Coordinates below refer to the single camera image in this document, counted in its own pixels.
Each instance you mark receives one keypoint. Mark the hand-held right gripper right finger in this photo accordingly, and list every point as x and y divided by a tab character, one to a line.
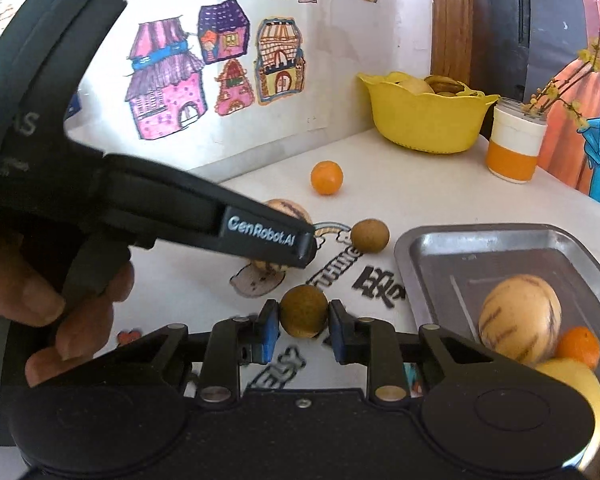
340	335

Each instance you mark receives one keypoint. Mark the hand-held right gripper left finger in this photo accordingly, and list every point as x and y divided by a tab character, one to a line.
269	335

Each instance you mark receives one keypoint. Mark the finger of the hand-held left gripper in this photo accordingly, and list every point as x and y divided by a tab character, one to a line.
260	232

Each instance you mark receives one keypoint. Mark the small striped pepino melon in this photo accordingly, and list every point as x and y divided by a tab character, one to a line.
287	208

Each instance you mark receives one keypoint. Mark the large round brown fruit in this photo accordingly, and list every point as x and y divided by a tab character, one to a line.
304	312

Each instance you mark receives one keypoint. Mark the metal tray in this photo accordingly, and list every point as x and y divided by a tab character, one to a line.
445	265

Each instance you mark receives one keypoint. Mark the large striped pepino melon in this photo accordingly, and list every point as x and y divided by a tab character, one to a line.
520	317

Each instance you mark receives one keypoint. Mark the yellow lemon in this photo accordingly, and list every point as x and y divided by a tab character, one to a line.
580	390

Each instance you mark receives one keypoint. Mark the person's left hand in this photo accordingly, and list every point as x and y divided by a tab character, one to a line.
25	290

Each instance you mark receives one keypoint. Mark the small mandarin orange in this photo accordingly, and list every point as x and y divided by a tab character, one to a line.
327	178

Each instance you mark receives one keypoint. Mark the small round brown fruit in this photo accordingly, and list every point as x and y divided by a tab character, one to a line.
371	236

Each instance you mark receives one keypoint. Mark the colourful houses drawing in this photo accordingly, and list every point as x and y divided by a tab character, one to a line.
180	85

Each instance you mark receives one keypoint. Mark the white printed table cover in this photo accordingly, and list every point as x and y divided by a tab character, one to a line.
430	195

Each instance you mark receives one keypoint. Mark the yellow plastic bowl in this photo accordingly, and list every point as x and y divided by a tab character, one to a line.
420	120

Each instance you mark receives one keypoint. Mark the yellow fruit in bowl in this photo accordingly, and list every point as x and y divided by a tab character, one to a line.
416	86

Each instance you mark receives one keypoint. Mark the brown fruit in bowl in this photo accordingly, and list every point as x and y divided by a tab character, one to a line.
447	85

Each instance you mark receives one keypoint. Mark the white and orange cup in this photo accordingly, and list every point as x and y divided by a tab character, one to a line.
515	145

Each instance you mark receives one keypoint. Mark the dark door panel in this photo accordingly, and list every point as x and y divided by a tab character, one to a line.
500	20

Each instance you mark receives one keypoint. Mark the orange dress girl poster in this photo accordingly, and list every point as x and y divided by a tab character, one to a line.
585	110

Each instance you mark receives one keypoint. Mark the yellow flower twigs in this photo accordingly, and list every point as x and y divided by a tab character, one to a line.
570	85

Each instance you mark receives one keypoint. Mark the wooden frame post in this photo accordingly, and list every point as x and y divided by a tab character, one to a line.
452	20

